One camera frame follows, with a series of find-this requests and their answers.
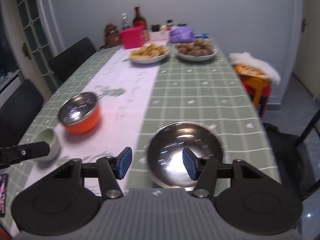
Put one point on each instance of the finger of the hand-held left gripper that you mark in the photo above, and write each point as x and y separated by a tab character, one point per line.
32	150

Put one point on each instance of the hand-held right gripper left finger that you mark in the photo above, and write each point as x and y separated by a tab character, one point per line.
124	163

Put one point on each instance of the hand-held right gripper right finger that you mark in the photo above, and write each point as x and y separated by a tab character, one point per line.
189	163

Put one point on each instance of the small green bowl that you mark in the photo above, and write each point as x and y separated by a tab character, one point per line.
56	145

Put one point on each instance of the blue steel-lined bowl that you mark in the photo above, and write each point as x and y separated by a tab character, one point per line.
175	140

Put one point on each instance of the black dining chair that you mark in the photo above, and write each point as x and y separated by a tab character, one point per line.
17	112
287	155
70	57

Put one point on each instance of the black smartphone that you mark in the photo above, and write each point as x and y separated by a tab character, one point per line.
3	195

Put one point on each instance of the orange steel-lined bowl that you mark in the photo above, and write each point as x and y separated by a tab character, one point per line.
85	125

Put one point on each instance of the white table runner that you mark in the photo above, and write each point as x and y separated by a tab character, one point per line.
127	90

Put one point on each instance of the red plastic stool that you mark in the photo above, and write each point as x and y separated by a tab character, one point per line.
266	97

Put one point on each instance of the orange plastic stool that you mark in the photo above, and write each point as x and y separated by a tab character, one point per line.
260	85

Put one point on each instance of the white serving dish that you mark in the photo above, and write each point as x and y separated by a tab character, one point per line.
196	57
150	59

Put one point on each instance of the tan folded cloth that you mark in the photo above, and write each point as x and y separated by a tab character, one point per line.
247	70

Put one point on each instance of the pile of fried snacks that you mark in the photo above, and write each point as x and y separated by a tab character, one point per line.
150	50

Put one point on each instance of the pile of brown speckled eggs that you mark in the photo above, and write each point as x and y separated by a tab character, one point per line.
195	47

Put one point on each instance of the white fluffy cloth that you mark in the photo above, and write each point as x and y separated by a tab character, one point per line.
262	65

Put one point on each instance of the glass-paned door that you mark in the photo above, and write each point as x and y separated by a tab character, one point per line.
32	25

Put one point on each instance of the pink box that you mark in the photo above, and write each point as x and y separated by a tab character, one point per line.
132	38

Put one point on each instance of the brown bear figurine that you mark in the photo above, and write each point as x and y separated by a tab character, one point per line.
112	36

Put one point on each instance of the blue packet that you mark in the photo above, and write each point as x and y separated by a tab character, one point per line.
200	35

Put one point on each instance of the purple tissue pack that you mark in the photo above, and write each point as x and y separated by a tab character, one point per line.
182	35

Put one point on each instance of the black-lidded container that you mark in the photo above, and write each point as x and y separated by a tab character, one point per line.
182	25

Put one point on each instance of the dark jar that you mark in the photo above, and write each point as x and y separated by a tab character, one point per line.
155	27

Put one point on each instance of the clear water bottle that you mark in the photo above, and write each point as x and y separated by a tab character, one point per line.
125	22

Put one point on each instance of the black-lidded spice jar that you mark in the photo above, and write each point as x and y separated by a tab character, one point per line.
169	23

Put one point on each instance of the dark liquor bottle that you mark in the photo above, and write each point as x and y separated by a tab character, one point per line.
139	18

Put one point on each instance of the cream door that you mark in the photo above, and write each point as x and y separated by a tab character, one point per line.
311	42

